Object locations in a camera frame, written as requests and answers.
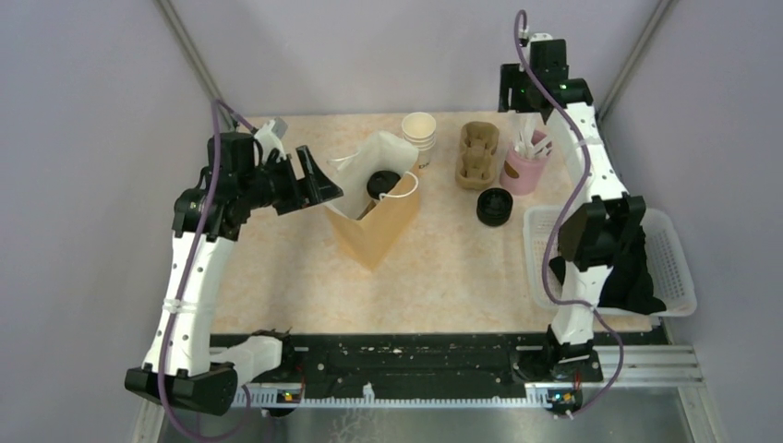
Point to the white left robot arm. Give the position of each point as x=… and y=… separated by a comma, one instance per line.
x=245, y=172

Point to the black cloth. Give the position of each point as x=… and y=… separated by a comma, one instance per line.
x=629, y=286

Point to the black plastic cup lid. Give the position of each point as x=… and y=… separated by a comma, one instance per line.
x=381, y=182

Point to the stack of black lids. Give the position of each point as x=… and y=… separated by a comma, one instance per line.
x=494, y=206

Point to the brown paper bag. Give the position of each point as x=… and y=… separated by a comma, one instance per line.
x=366, y=229

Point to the stack of white paper cups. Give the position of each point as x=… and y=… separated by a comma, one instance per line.
x=419, y=129

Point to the pink straw holder cup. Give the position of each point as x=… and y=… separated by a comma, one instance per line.
x=520, y=174

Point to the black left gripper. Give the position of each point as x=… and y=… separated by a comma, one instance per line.
x=298, y=194

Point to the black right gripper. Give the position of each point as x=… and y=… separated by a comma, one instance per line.
x=510, y=78

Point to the brown cardboard cup carrier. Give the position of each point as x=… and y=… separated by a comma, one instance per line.
x=476, y=166

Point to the white plastic basket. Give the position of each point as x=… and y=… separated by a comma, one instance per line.
x=666, y=262

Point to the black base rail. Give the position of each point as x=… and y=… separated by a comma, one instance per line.
x=430, y=367

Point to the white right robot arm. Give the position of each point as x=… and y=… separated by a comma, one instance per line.
x=600, y=219

